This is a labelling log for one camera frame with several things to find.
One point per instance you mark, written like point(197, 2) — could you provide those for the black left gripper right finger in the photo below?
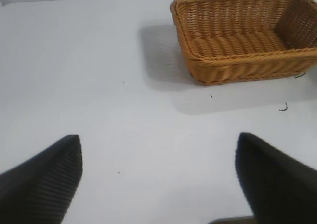
point(275, 179)

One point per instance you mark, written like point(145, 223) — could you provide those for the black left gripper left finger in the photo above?
point(42, 184)

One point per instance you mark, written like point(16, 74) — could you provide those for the brown woven wicker basket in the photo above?
point(235, 48)

